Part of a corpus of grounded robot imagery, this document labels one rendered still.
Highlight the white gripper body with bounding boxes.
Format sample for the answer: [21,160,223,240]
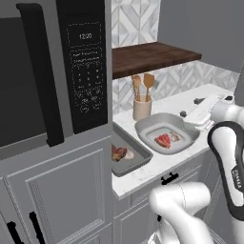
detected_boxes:
[183,93,224,132]

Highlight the pale garlic bulb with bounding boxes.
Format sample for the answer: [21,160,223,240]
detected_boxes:
[169,131,182,143]

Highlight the grey round tupperware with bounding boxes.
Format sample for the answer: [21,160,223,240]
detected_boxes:
[133,112,201,156]

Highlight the red raw steak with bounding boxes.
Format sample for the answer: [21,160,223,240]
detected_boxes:
[153,132,172,150]

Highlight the grey rectangular tupperware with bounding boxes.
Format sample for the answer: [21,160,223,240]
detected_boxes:
[111,121,154,178]

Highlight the white garlic bulb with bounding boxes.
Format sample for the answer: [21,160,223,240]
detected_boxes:
[124,149,135,160]

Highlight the brown raw steak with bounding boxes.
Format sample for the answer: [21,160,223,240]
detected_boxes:
[111,144,129,162]

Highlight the beige utensil pot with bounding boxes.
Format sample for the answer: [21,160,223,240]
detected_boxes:
[132,94,153,122]

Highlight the wooden spatula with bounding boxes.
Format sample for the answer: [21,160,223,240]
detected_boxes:
[143,72,156,103]

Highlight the wooden spoon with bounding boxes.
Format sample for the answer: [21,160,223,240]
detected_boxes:
[131,74,143,103]

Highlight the grey drawer front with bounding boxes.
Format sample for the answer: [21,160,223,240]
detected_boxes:
[129,154,205,208]

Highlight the dark wooden shelf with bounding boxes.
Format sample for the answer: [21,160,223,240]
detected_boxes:
[112,41,203,81]

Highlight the grey microwave oven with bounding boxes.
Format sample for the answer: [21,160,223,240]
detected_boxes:
[0,0,113,161]

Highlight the tall grey cupboard door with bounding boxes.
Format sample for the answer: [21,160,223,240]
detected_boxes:
[2,132,114,244]

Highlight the black drawer handle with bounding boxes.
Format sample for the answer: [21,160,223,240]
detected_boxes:
[160,172,180,186]

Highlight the black microwave door handle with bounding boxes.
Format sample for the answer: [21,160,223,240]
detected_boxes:
[15,2,66,148]

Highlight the long black cupboard handle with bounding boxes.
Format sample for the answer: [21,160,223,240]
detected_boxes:
[29,211,46,244]
[6,220,25,244]

